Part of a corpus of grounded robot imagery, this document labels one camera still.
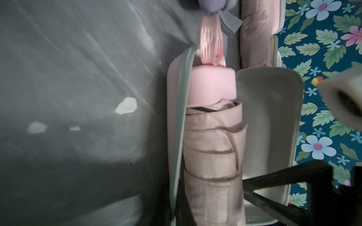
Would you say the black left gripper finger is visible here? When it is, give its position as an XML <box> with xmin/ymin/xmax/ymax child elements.
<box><xmin>243</xmin><ymin>160</ymin><xmax>362</xmax><ymax>226</ymax></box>

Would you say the pink umbrella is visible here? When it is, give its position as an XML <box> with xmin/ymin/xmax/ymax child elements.
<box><xmin>183</xmin><ymin>14</ymin><xmax>247</xmax><ymax>226</ymax></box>
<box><xmin>240</xmin><ymin>1</ymin><xmax>272</xmax><ymax>69</ymax></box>

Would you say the lilac folded umbrella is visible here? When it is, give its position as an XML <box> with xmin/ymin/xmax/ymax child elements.
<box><xmin>198</xmin><ymin>0</ymin><xmax>227</xmax><ymax>13</ymax></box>

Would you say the open pink-edged grey case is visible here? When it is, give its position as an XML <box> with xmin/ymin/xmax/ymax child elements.
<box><xmin>268</xmin><ymin>0</ymin><xmax>286</xmax><ymax>67</ymax></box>

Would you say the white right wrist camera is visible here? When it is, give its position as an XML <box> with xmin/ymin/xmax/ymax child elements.
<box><xmin>317</xmin><ymin>65</ymin><xmax>362</xmax><ymax>131</ymax></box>

